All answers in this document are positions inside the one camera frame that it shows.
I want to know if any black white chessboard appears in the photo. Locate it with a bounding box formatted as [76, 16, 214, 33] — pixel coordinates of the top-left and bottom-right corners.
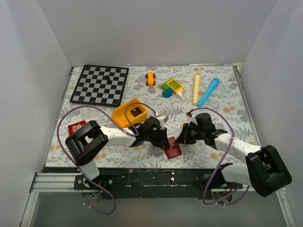
[70, 65, 129, 107]

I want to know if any black block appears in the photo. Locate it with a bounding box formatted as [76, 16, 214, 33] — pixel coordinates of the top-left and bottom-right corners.
[130, 106, 143, 118]

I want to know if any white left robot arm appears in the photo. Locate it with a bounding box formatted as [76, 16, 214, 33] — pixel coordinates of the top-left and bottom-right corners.
[65, 115, 170, 189]

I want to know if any floral table mat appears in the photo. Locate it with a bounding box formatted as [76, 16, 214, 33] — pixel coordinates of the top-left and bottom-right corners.
[45, 65, 259, 168]

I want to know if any yellow plastic bin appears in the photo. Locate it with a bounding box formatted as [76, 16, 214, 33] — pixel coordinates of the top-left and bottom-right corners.
[111, 97, 148, 128]

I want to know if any orange toy car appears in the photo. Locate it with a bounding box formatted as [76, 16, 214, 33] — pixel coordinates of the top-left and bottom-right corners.
[145, 71, 156, 87]

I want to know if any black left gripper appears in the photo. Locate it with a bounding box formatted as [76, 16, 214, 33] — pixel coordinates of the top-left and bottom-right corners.
[145, 127, 170, 148]

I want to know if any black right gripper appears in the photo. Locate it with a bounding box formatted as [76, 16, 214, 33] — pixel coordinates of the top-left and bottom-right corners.
[174, 123, 205, 144]

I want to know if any blue toy microphone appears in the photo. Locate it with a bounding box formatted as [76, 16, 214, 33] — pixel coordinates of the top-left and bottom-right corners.
[197, 78, 220, 107]

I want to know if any red leather card holder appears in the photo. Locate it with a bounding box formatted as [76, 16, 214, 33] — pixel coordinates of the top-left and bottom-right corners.
[164, 137, 182, 159]

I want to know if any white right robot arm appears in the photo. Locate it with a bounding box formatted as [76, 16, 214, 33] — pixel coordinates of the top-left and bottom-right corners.
[175, 113, 292, 197]

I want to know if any colourful toy block house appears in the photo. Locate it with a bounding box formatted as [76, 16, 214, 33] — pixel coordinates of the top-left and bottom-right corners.
[161, 78, 184, 99]

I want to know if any black front table rail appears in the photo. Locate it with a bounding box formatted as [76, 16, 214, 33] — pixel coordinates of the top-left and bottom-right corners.
[41, 166, 272, 201]

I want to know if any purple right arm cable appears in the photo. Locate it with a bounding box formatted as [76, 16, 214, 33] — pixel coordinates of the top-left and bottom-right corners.
[186, 107, 250, 206]

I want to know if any cream toy microphone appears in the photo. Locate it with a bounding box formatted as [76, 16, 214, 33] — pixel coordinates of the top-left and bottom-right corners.
[192, 72, 202, 105]

